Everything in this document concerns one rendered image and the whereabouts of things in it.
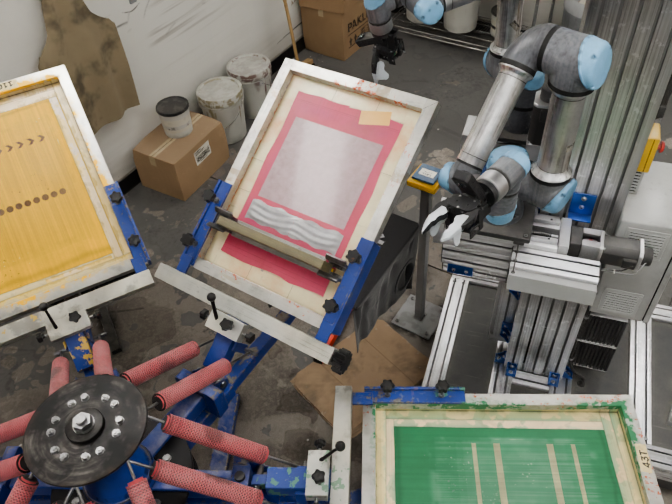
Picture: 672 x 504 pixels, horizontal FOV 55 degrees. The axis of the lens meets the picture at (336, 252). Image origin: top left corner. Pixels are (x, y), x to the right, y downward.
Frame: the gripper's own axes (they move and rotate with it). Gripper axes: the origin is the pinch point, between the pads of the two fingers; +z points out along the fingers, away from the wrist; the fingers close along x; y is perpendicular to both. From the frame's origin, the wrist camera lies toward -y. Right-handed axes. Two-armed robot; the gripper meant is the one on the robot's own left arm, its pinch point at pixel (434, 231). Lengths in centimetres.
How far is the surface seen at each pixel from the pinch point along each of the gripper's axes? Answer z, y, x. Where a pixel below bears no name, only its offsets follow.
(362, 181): -30, 24, 52
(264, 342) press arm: 15, 68, 65
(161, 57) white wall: -103, 61, 291
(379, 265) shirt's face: -34, 66, 55
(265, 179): -15, 26, 83
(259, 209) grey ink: -7, 31, 79
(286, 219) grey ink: -9, 32, 69
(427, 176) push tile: -83, 62, 70
